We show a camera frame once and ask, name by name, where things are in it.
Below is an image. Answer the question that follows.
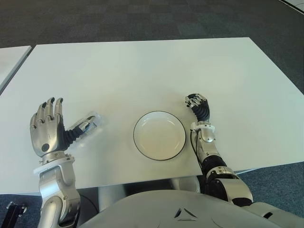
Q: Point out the black metal stand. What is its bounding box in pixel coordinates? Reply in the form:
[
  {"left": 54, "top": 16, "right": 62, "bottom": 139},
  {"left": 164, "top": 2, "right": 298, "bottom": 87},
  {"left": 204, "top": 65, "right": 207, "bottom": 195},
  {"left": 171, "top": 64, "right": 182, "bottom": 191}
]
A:
[{"left": 6, "top": 201, "right": 27, "bottom": 228}]

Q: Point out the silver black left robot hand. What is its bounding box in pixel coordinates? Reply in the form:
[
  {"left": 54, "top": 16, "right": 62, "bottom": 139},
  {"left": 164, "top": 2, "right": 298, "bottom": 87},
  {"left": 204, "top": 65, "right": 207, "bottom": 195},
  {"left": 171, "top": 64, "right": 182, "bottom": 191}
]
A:
[{"left": 29, "top": 96, "right": 95, "bottom": 157}]

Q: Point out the white robot hip joint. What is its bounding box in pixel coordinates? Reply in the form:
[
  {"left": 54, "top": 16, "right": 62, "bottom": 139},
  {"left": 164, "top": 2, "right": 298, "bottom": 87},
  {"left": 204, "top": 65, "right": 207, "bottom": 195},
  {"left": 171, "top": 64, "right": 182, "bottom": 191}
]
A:
[{"left": 171, "top": 177, "right": 201, "bottom": 194}]

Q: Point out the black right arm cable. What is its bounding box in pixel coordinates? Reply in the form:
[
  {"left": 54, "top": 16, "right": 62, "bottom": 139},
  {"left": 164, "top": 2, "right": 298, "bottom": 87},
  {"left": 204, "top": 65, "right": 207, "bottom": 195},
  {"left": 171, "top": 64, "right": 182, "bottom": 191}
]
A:
[{"left": 190, "top": 129, "right": 209, "bottom": 188}]

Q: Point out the white panel edge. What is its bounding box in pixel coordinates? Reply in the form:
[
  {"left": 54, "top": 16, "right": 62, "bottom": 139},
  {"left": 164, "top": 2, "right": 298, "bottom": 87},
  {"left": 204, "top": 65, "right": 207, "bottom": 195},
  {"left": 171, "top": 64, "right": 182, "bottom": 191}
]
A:
[{"left": 277, "top": 0, "right": 304, "bottom": 11}]

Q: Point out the grey robot torso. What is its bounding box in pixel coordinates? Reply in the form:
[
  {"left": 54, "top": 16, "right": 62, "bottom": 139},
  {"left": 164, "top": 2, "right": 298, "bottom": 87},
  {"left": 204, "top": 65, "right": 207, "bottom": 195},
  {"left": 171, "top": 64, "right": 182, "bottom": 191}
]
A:
[{"left": 80, "top": 190, "right": 269, "bottom": 228}]

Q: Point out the white side table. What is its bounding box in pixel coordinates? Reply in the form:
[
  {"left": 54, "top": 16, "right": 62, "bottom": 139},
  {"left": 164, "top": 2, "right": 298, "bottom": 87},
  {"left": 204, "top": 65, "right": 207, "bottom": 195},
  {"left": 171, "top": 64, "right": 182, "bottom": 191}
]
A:
[{"left": 0, "top": 45, "right": 33, "bottom": 92}]

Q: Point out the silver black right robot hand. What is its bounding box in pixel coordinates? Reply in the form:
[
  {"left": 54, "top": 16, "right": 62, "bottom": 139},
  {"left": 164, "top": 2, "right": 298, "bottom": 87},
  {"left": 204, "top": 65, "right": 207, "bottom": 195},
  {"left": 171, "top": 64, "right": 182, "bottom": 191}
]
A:
[{"left": 184, "top": 93, "right": 211, "bottom": 123}]

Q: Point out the clear water bottle blue cap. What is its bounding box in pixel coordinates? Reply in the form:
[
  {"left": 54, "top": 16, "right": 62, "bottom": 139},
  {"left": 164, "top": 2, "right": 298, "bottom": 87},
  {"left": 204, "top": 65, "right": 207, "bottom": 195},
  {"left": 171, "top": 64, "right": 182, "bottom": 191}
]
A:
[{"left": 68, "top": 110, "right": 106, "bottom": 149}]

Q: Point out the white plate black rim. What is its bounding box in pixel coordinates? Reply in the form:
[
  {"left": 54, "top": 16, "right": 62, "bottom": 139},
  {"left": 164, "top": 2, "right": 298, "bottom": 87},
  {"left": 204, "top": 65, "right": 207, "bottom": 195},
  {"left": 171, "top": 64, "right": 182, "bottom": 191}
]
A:
[{"left": 133, "top": 111, "right": 187, "bottom": 161}]

